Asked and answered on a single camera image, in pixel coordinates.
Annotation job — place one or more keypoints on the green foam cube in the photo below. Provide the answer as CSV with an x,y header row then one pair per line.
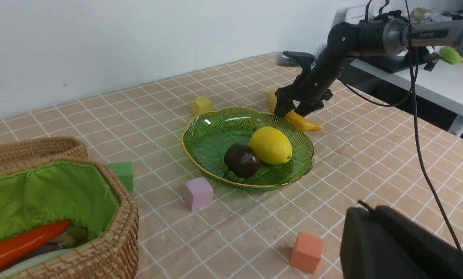
x,y
124,172

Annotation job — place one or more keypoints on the orange toy carrot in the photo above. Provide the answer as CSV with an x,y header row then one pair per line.
x,y
19,246

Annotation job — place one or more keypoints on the yellow foam cube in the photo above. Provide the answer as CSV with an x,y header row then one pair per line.
x,y
201,104

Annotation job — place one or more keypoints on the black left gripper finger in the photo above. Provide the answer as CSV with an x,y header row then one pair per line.
x,y
381,243

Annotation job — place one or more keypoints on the woven wicker basket green lining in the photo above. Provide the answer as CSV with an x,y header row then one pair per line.
x,y
42,191

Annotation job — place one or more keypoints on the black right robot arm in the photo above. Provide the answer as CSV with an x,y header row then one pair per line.
x,y
385,37

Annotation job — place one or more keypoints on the yellow toy lemon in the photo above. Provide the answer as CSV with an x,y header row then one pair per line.
x,y
271,146

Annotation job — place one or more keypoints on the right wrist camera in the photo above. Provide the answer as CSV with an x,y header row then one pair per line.
x,y
294,59

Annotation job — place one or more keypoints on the white side table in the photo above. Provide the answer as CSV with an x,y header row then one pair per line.
x,y
443,85

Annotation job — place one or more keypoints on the orange foam cube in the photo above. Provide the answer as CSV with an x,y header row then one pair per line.
x,y
307,253

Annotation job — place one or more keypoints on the green glass leaf plate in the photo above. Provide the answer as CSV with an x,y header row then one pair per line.
x,y
210,134

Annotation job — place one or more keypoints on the pink foam cube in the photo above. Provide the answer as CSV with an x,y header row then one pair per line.
x,y
197,193

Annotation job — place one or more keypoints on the dark purple toy mangosteen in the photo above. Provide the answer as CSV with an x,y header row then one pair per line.
x,y
240,162

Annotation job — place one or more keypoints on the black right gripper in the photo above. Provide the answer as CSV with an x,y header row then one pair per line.
x,y
304,96

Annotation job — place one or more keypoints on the green object on side table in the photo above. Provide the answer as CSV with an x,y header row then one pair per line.
x,y
450,55

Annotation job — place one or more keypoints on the yellow toy banana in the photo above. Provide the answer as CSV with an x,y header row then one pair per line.
x,y
300,123

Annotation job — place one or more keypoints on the white toy radish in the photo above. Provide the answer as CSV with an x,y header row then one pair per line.
x,y
31,262

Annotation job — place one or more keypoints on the purple toy eggplant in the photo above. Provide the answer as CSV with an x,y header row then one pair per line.
x,y
70,239

